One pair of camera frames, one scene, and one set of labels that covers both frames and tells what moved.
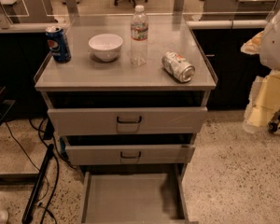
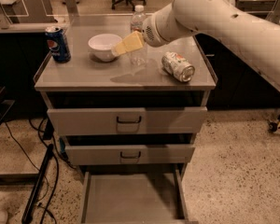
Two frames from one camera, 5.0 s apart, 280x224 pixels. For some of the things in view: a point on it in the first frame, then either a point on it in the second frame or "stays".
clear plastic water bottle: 139,36 stays
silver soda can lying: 178,66 stays
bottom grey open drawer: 133,199 stays
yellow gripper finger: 252,47 → 159,30
